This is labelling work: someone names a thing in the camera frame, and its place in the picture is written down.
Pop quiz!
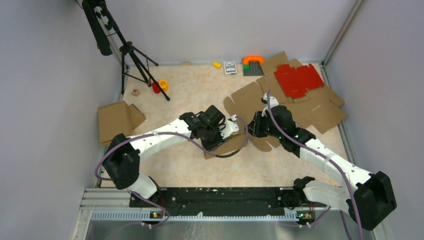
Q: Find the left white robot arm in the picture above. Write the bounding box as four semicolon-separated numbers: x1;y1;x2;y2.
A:
101;105;240;207

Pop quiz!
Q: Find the orange horseshoe toy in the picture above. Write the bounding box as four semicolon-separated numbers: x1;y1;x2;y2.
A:
242;55;265;65

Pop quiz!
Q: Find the red flat cardboard blank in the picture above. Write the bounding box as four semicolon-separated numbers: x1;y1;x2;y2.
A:
274;64;325;100

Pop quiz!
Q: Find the folded brown cardboard box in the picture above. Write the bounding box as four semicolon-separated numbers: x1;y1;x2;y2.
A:
97;101;146;146

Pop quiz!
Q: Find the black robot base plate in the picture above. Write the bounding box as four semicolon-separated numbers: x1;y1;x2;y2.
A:
129;187;322;225

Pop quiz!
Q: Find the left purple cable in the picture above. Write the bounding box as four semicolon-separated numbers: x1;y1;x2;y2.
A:
94;115;249;228

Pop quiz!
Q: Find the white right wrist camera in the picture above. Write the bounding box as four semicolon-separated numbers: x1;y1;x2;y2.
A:
261;93;279;117

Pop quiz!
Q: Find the brown cardboard box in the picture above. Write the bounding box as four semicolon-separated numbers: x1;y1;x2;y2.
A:
97;101;146;146
209;133;248;156

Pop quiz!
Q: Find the yellow small block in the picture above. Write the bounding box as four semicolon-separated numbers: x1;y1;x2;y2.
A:
212;61;222;69

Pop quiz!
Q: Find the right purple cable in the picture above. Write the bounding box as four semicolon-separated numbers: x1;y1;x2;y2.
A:
265;89;365;240

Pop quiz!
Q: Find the playing card deck box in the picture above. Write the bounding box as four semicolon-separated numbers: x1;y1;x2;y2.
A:
223;60;237;75

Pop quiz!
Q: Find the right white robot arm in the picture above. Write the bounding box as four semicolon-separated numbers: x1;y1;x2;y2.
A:
248;105;397;231

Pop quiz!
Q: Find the black camera tripod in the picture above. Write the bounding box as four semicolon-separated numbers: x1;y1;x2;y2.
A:
77;0;171;101

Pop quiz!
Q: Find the grey lego base plate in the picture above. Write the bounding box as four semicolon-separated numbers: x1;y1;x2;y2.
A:
243;62;264;77

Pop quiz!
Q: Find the small wooden cube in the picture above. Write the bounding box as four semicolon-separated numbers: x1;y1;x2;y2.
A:
131;88;140;97

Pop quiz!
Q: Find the small brown cardboard blank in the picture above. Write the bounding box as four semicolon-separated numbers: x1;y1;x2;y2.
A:
256;76;311;107

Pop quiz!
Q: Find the yellow round toy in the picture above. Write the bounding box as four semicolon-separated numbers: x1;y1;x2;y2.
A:
159;79;169;92

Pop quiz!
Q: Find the purple cable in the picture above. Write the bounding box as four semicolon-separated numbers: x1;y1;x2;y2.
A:
94;115;249;228
265;89;365;240

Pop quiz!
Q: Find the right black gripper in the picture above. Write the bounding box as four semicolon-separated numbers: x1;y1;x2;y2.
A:
245;110;283;140

